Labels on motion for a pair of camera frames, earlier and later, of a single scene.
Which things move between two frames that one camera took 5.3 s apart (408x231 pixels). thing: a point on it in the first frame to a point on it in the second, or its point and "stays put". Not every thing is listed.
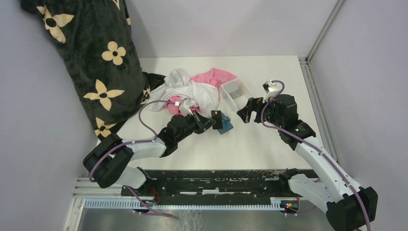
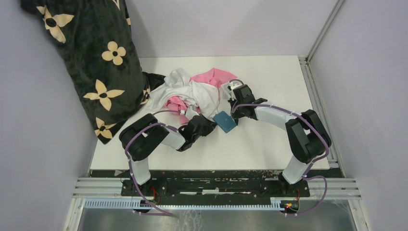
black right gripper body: [270, 116] to [238, 113]
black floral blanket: [95, 38] stays put
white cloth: [203, 96] stays put
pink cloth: [215, 77] stays put
